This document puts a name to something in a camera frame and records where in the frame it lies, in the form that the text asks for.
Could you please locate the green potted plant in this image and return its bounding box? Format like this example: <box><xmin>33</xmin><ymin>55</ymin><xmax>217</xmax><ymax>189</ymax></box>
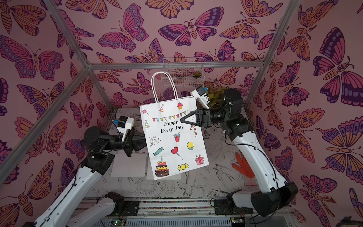
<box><xmin>207</xmin><ymin>87</ymin><xmax>228</xmax><ymax>108</ymax></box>

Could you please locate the small succulent in basket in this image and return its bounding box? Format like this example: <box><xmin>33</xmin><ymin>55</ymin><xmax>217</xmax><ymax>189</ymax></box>
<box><xmin>193</xmin><ymin>71</ymin><xmax>202</xmax><ymax>77</ymax></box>

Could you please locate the aluminium frame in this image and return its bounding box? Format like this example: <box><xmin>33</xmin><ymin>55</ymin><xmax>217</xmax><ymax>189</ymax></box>
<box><xmin>1</xmin><ymin>1</ymin><xmax>300</xmax><ymax>183</ymax></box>

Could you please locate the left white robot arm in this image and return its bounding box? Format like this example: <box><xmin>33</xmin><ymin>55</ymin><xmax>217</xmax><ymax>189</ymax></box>
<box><xmin>24</xmin><ymin>126</ymin><xmax>146</xmax><ymax>227</ymax></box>

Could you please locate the red rubber glove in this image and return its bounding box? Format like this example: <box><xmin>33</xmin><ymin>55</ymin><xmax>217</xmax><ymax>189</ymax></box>
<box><xmin>232</xmin><ymin>151</ymin><xmax>257</xmax><ymax>187</ymax></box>

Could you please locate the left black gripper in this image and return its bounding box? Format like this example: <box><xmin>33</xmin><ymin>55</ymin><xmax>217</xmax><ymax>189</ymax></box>
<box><xmin>102</xmin><ymin>130</ymin><xmax>154</xmax><ymax>160</ymax></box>

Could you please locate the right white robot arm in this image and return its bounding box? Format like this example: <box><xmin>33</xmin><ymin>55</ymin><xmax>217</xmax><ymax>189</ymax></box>
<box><xmin>181</xmin><ymin>87</ymin><xmax>298</xmax><ymax>220</ymax></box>

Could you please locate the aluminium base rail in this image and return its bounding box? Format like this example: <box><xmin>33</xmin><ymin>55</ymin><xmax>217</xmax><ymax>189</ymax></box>
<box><xmin>56</xmin><ymin>197</ymin><xmax>298</xmax><ymax>227</ymax></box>

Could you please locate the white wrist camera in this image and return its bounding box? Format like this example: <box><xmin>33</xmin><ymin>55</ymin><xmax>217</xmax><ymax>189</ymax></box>
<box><xmin>113</xmin><ymin>116</ymin><xmax>135</xmax><ymax>142</ymax></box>
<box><xmin>191</xmin><ymin>86</ymin><xmax>210</xmax><ymax>109</ymax></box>

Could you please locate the white wire wall basket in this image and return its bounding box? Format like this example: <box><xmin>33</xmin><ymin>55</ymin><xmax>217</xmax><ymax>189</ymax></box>
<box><xmin>163</xmin><ymin>55</ymin><xmax>205</xmax><ymax>89</ymax></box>

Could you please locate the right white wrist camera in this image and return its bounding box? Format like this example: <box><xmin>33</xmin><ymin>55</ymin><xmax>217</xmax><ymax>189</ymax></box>
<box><xmin>191</xmin><ymin>86</ymin><xmax>210</xmax><ymax>109</ymax></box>

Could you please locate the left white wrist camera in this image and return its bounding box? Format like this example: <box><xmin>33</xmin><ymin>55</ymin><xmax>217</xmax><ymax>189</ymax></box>
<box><xmin>113</xmin><ymin>116</ymin><xmax>135</xmax><ymax>142</ymax></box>

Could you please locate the white paper bag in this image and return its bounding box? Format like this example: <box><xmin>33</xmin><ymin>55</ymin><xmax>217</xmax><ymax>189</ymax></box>
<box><xmin>111</xmin><ymin>154</ymin><xmax>148</xmax><ymax>177</ymax></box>
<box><xmin>146</xmin><ymin>160</ymin><xmax>181</xmax><ymax>180</ymax></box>
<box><xmin>140</xmin><ymin>72</ymin><xmax>209</xmax><ymax>175</ymax></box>

